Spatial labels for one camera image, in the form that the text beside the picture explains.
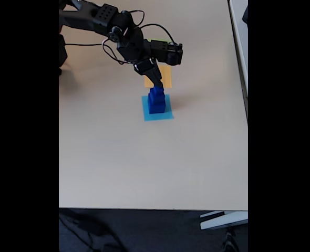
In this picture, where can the white table foot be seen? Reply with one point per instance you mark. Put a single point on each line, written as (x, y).
(223, 221)

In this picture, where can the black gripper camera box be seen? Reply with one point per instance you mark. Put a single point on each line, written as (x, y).
(170, 53)

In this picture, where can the medium blue cube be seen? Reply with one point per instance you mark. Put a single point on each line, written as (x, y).
(152, 93)

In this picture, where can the largest blue cube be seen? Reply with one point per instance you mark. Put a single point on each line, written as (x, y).
(157, 108)

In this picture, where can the orange paper square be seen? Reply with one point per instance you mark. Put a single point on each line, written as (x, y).
(166, 78)

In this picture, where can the dark chair part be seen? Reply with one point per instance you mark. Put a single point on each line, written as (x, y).
(246, 15)

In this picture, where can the white side table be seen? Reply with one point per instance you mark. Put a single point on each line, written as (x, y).
(240, 39)

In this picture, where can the light blue paper square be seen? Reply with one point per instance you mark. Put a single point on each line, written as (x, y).
(145, 115)

